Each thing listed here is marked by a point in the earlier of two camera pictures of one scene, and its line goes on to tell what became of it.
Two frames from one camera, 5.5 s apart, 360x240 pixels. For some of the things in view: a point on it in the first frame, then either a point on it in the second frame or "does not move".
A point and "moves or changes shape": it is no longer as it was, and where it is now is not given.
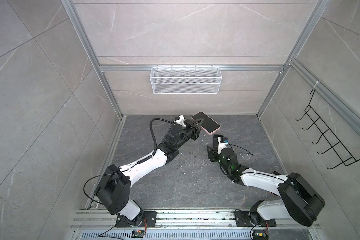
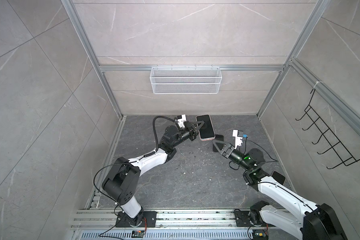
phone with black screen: [209, 124] moves or changes shape
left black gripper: [193, 126] does not move
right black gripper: [213, 154] to [228, 151]
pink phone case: [209, 125] moves or changes shape
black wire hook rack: [345, 155] does not move
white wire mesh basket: [167, 80] does not move
